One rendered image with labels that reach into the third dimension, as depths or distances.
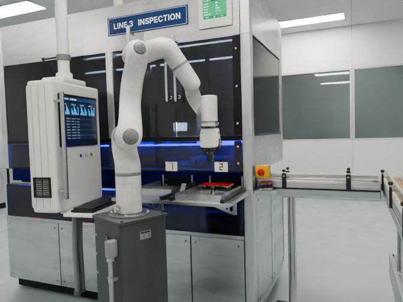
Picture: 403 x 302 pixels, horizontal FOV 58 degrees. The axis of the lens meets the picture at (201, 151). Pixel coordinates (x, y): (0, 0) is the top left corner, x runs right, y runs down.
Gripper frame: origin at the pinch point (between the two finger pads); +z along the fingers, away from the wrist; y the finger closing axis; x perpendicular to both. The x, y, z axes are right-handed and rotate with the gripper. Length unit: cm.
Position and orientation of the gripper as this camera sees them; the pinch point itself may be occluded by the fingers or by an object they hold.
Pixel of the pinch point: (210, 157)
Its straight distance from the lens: 184.4
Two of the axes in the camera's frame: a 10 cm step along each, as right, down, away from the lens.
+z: 0.3, 10.0, 0.5
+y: -9.2, 0.1, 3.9
